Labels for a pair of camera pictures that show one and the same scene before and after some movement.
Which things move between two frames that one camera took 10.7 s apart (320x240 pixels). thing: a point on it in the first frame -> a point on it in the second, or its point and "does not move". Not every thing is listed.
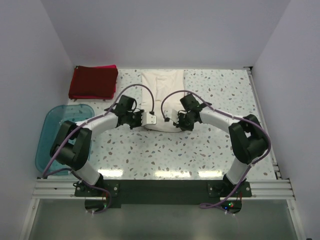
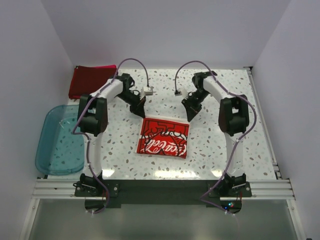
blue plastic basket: x=47 y=126 does not move
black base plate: x=163 y=193 does not move
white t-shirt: x=162 y=90 -> x=163 y=136
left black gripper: x=139 y=113 -> x=138 y=108
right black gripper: x=180 y=125 -> x=192 y=109
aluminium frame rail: x=47 y=189 does not move
